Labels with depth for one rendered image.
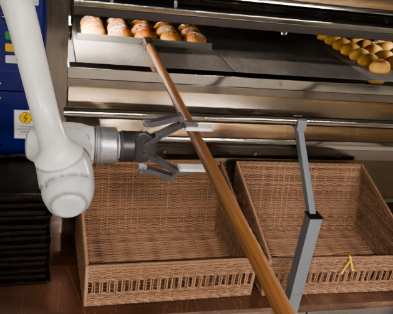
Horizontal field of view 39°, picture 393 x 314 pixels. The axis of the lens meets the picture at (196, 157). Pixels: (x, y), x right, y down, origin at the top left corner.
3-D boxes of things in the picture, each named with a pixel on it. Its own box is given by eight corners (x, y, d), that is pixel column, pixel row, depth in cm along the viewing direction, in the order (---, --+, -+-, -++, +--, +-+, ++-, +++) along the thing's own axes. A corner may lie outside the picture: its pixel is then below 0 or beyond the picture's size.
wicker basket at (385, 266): (222, 219, 228) (233, 158, 216) (347, 218, 242) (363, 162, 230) (259, 298, 185) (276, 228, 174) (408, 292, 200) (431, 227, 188)
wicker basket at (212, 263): (71, 222, 211) (73, 156, 200) (213, 218, 227) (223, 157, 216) (80, 309, 169) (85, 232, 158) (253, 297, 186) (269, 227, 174)
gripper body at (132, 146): (118, 123, 135) (155, 124, 137) (115, 154, 139) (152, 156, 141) (120, 136, 129) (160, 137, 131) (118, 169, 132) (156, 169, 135)
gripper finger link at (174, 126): (143, 142, 137) (140, 137, 136) (184, 121, 137) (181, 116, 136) (145, 149, 133) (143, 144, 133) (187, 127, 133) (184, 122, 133)
